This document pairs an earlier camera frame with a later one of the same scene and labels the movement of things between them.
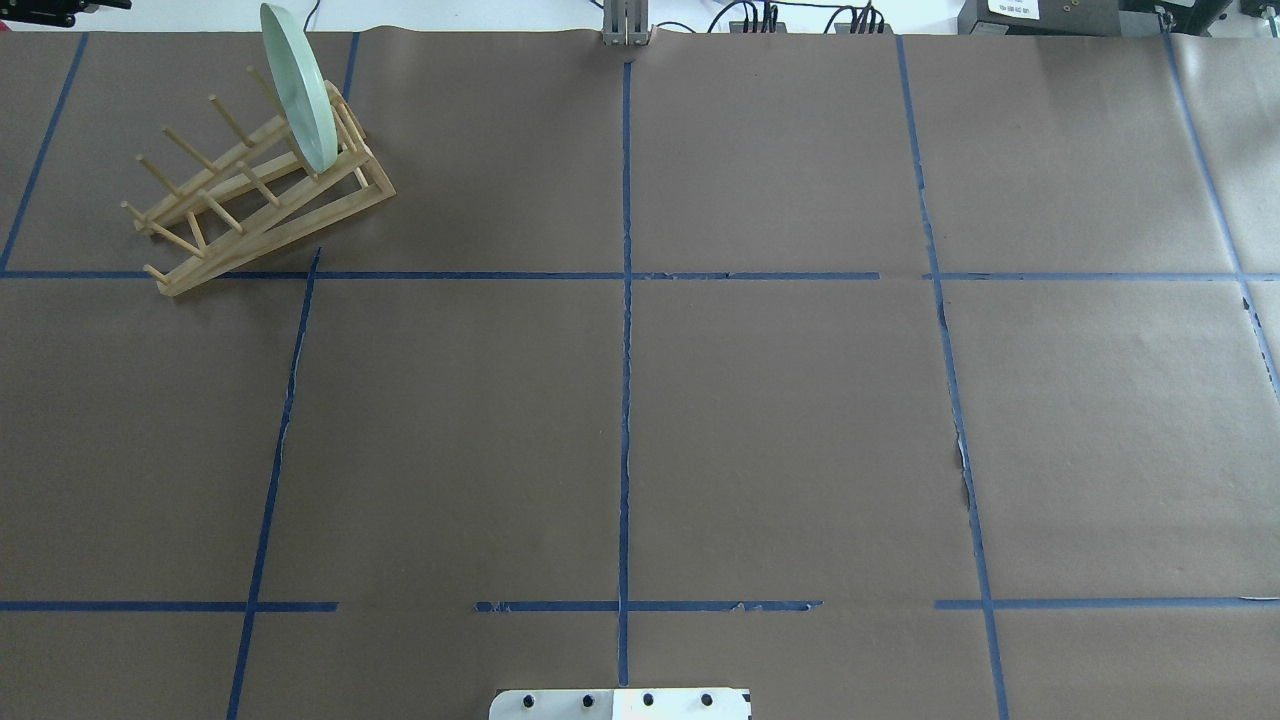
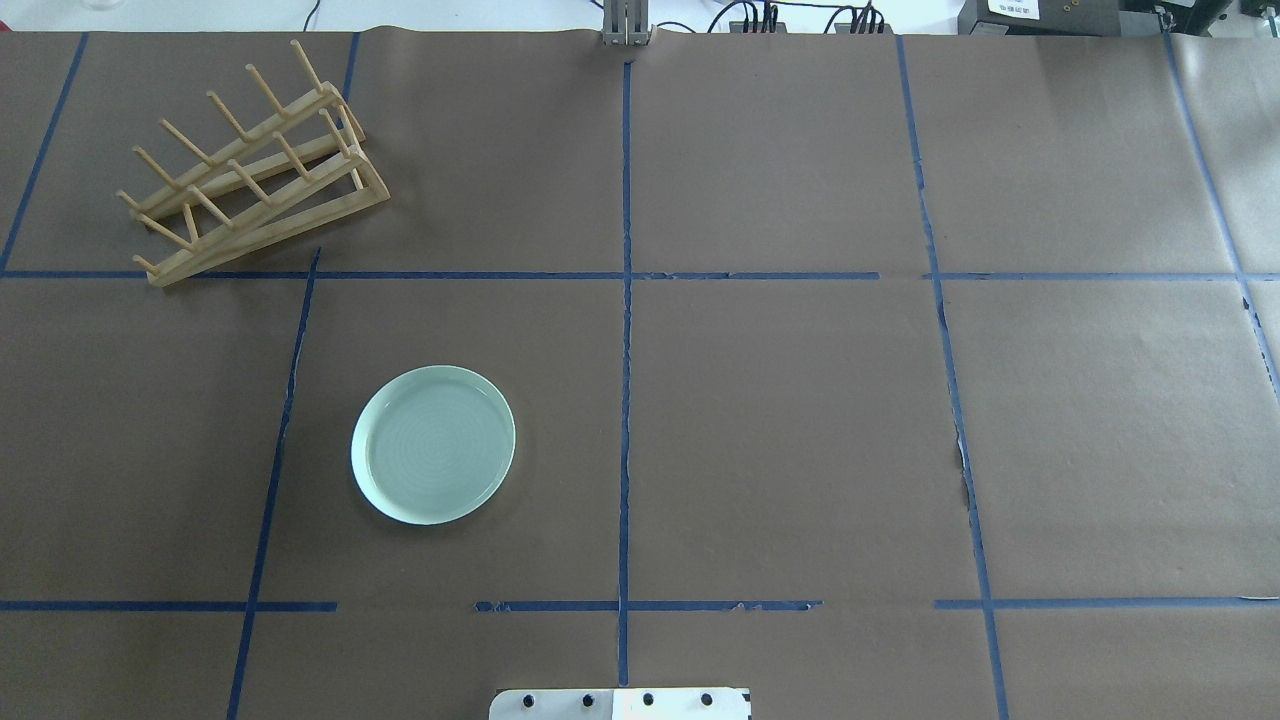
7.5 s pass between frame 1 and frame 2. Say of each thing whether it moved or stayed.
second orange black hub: stayed
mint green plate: moved
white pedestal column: stayed
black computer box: stayed
